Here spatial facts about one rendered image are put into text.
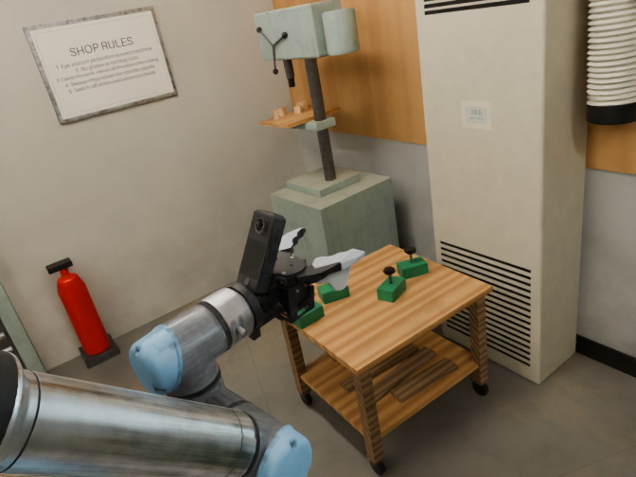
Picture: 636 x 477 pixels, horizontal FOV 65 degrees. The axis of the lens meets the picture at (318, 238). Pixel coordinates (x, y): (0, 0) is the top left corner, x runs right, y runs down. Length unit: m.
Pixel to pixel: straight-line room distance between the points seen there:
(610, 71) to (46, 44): 2.40
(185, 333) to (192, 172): 2.53
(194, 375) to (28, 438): 0.27
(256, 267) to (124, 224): 2.39
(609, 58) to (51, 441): 1.69
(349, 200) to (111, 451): 2.11
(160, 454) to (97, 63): 2.57
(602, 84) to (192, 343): 1.51
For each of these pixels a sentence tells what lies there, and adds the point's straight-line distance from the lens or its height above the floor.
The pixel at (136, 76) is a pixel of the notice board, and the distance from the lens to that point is 2.98.
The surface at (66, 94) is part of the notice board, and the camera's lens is 2.90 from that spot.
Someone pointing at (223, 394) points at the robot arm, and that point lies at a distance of 0.69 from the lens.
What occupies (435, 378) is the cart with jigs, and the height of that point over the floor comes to 0.20.
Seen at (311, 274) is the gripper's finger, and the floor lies 1.23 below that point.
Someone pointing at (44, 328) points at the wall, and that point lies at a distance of 3.17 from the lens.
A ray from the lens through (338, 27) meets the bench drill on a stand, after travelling 2.24.
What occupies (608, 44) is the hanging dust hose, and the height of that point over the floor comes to 1.32.
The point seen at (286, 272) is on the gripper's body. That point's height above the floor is 1.24.
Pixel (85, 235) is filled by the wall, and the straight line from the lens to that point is 3.03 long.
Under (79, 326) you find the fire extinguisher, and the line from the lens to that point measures 3.03.
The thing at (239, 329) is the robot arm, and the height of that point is 1.21.
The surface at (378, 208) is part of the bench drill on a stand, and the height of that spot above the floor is 0.57.
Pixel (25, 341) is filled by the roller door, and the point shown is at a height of 0.26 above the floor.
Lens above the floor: 1.58
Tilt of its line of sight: 25 degrees down
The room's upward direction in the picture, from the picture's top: 11 degrees counter-clockwise
